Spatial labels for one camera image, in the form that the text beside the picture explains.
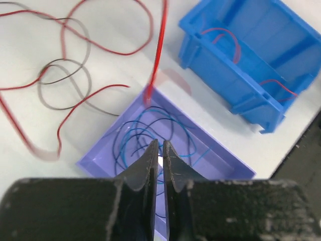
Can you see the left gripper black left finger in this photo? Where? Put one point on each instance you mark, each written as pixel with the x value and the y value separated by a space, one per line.
pixel 119 208

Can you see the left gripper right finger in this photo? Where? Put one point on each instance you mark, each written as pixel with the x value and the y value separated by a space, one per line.
pixel 202 209

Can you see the middle purple tray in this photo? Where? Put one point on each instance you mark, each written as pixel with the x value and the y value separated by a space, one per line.
pixel 130 135

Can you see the right blue bin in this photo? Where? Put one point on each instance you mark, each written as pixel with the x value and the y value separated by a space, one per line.
pixel 258 55

